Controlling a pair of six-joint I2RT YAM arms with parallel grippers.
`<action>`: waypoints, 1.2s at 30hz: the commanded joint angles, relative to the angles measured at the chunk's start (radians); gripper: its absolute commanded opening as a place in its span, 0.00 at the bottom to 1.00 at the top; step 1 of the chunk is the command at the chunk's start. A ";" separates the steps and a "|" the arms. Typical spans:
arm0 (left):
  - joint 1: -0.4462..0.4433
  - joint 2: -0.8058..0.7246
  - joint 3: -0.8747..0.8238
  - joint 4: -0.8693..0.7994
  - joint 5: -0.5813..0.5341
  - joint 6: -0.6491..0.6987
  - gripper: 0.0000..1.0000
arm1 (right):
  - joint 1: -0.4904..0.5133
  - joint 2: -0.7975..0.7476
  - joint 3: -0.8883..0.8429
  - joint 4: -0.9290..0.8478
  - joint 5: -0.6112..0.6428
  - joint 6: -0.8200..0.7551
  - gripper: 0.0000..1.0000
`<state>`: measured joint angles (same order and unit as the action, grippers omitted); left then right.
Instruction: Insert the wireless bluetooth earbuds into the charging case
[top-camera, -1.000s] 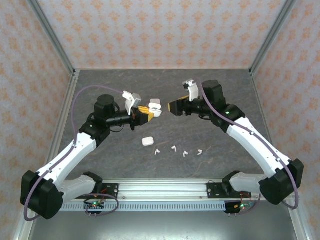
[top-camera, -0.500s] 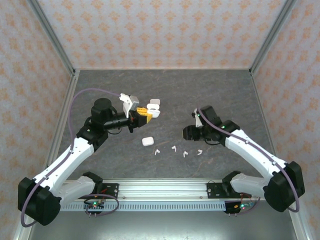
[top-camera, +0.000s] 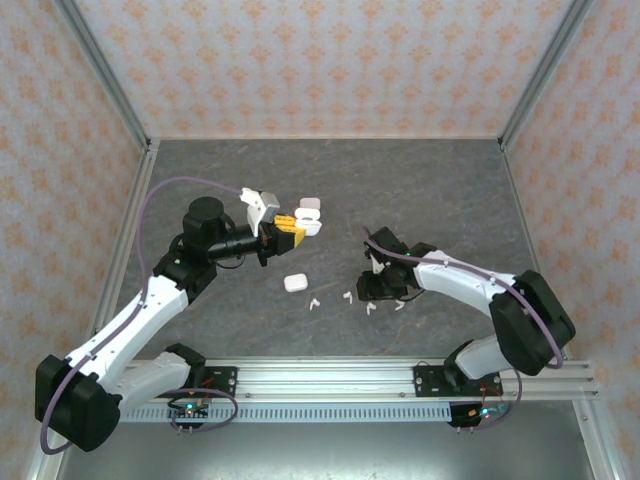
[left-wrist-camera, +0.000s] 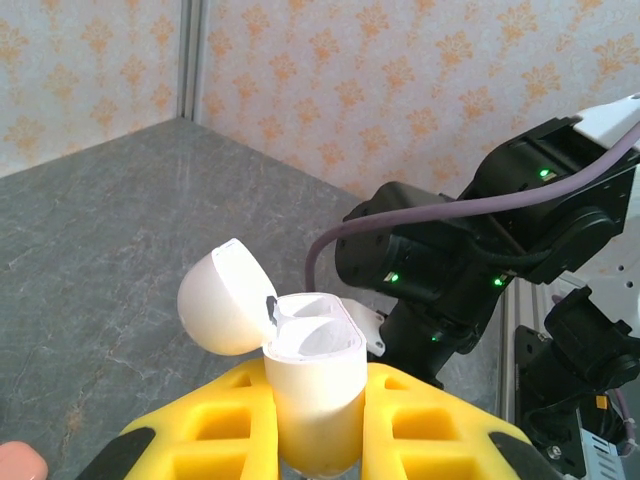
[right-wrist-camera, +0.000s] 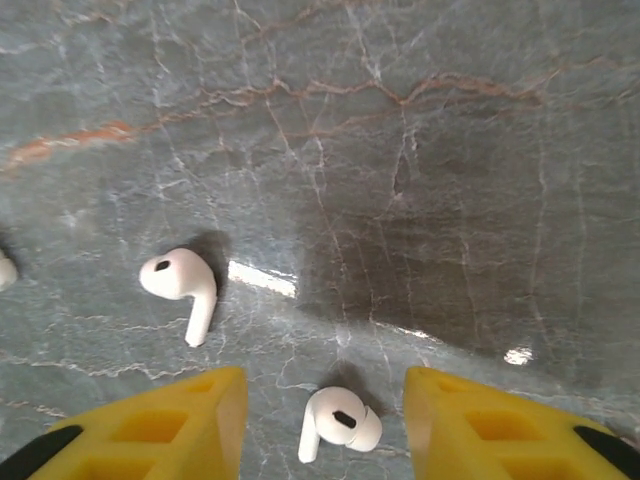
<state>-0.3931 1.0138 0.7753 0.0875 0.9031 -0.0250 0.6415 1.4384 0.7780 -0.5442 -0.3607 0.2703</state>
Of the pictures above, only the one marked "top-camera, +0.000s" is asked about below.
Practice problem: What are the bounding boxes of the black mounting plate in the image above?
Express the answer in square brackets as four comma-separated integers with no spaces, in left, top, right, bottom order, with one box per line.
[413,363,454,400]
[199,366,239,400]

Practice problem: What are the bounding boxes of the small controller board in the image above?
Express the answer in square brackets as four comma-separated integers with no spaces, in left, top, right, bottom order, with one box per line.
[167,399,210,421]
[462,403,509,422]

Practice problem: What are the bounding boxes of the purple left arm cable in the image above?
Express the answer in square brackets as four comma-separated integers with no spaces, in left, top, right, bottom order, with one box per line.
[39,176,246,455]

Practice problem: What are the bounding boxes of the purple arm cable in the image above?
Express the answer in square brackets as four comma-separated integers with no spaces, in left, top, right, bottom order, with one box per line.
[362,225,566,371]
[39,176,246,455]

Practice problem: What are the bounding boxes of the aluminium side rail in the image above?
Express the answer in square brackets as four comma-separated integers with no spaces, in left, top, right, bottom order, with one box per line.
[24,139,162,480]
[499,139,626,480]

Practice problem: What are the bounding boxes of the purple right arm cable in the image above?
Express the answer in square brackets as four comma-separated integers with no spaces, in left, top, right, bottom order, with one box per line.
[362,225,566,371]

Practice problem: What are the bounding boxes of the thin aluminium wall rail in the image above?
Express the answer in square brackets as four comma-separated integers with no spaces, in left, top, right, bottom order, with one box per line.
[149,132,504,142]

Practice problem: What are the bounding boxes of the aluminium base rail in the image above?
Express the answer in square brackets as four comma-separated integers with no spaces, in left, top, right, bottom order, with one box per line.
[124,357,601,404]

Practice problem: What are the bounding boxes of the slotted grey cable duct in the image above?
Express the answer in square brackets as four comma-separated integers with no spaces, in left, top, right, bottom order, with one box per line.
[117,401,454,425]

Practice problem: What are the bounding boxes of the thin dark cable loop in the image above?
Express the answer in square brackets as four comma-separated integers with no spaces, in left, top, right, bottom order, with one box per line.
[167,387,239,435]

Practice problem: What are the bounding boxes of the aluminium corner post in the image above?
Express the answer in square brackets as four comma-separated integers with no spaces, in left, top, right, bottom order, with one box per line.
[498,0,590,151]
[52,0,154,151]

